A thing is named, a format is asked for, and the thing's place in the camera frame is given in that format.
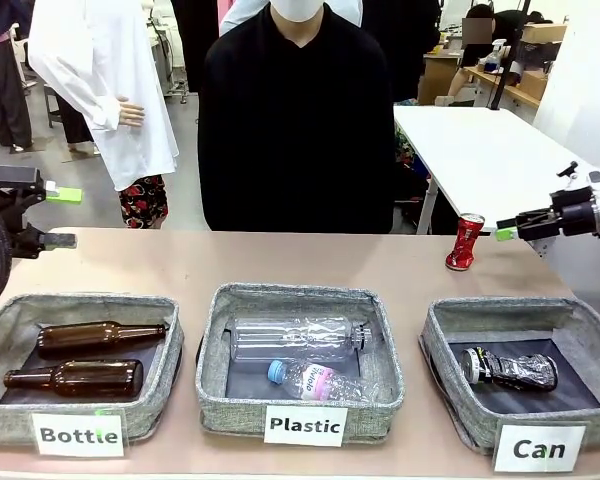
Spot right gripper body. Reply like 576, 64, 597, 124
549, 185, 597, 238

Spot brown glass bottle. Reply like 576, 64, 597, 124
36, 321, 168, 359
2, 359, 145, 400

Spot black drink can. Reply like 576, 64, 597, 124
460, 347, 560, 391

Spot small blue-capped plastic bottle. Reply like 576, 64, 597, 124
267, 359, 377, 403

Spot large clear plastic bottle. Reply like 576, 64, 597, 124
233, 315, 372, 364

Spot red crushed can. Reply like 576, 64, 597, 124
444, 213, 486, 272

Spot grey basket labelled Can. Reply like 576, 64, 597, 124
418, 297, 600, 454

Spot grey basket labelled Bottle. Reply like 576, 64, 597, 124
0, 293, 185, 448

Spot white Can label card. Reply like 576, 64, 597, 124
493, 421, 588, 473

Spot grey basket labelled Plastic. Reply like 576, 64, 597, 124
194, 282, 405, 446

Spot red floral skirt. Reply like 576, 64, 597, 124
118, 174, 169, 230

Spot white folding table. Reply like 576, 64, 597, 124
393, 105, 600, 236

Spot wooden mannequin hand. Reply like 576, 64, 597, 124
117, 96, 146, 129

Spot floral cloth under table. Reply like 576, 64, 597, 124
394, 124, 432, 202

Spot background person in dark trousers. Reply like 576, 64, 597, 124
0, 0, 35, 153

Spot wooden workbench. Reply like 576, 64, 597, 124
464, 64, 541, 111

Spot person in white coat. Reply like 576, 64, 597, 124
28, 0, 179, 192

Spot black pole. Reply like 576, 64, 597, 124
487, 0, 527, 111

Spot spray bottle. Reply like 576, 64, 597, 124
483, 38, 508, 75

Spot cardboard box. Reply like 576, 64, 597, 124
522, 23, 567, 45

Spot background person in black shirt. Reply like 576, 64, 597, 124
447, 3, 556, 104

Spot white Bottle label card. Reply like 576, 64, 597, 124
31, 412, 126, 458

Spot person in black sweater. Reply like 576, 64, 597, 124
197, 0, 396, 234

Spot white Plastic label card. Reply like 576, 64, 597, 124
263, 405, 349, 448

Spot white face mask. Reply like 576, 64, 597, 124
269, 0, 327, 22

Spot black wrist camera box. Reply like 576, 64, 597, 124
0, 165, 41, 184

